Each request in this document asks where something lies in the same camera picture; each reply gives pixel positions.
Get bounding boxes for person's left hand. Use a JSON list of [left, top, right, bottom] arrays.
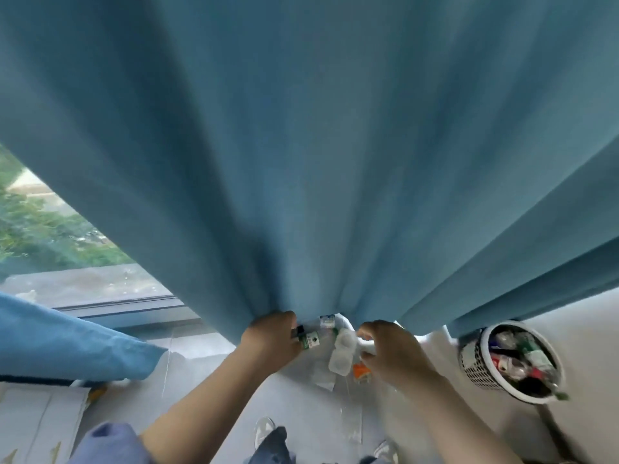
[[240, 311, 304, 380]]

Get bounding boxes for person's right hand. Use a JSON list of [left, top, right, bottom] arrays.
[[357, 320, 442, 390]]

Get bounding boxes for small green label bottle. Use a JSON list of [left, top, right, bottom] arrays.
[[295, 326, 322, 350]]

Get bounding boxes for person's left forearm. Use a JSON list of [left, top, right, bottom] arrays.
[[139, 344, 274, 464]]

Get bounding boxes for person's right forearm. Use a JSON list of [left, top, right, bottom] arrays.
[[397, 374, 524, 464]]

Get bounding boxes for white plastic bag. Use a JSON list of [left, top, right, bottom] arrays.
[[285, 312, 383, 382]]

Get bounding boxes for white plastic container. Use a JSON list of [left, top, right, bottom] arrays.
[[328, 328, 359, 375]]

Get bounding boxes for clear plastic packaging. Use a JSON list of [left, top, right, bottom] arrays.
[[338, 381, 364, 446]]

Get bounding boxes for white shoe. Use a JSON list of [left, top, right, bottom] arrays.
[[374, 440, 400, 464], [254, 417, 277, 451]]

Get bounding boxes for white mesh waste basket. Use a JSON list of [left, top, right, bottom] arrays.
[[458, 321, 566, 405]]

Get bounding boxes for blue jeans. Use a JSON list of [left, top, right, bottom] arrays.
[[251, 427, 297, 464]]

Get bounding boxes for heap of discarded bottles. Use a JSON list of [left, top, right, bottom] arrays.
[[487, 329, 569, 401]]

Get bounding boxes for blue fabric curtain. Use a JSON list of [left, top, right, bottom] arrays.
[[0, 0, 619, 346]]

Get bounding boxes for blue pillow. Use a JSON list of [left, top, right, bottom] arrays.
[[0, 292, 169, 382]]

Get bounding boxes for white cardboard box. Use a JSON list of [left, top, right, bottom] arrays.
[[0, 382, 93, 464]]

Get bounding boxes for dark window frame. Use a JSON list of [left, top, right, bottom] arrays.
[[51, 294, 204, 334]]

